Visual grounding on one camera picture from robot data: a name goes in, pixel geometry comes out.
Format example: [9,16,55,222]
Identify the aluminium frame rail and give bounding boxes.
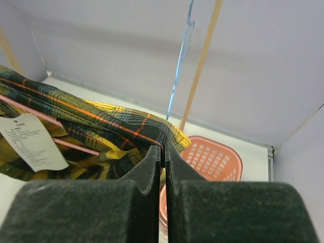
[267,146,275,182]

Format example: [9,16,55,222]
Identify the pink plastic laundry basket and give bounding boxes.
[159,136,243,242]

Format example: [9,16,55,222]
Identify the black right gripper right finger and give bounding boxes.
[165,141,319,242]

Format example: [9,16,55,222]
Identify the light blue wire hanger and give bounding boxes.
[166,0,195,120]

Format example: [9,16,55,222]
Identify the wooden clothes rack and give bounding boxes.
[1,1,223,130]

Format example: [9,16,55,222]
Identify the yellow plaid flannel shirt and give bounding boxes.
[1,66,191,181]

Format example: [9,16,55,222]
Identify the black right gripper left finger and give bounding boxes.
[1,146,160,242]

